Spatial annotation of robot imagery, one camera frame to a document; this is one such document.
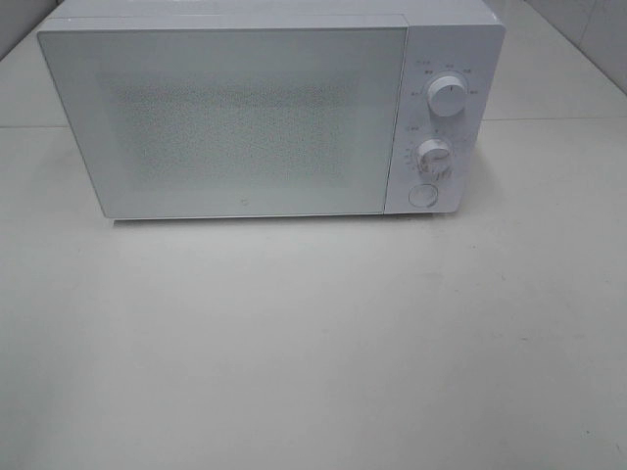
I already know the round white door release button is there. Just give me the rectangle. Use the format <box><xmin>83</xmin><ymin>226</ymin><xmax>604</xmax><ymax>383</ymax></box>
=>
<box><xmin>409</xmin><ymin>184</ymin><xmax>438</xmax><ymax>209</ymax></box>

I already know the white microwave door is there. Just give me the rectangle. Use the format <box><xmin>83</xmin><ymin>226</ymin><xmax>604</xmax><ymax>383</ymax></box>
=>
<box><xmin>38</xmin><ymin>28</ymin><xmax>407</xmax><ymax>219</ymax></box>

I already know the white microwave knob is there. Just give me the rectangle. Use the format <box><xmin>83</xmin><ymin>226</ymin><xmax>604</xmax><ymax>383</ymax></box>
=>
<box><xmin>416</xmin><ymin>139</ymin><xmax>453</xmax><ymax>174</ymax></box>
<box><xmin>426</xmin><ymin>72</ymin><xmax>468</xmax><ymax>118</ymax></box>

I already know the white microwave oven body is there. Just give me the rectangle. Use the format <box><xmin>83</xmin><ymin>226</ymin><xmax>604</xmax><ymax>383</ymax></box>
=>
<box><xmin>37</xmin><ymin>1</ymin><xmax>506</xmax><ymax>215</ymax></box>

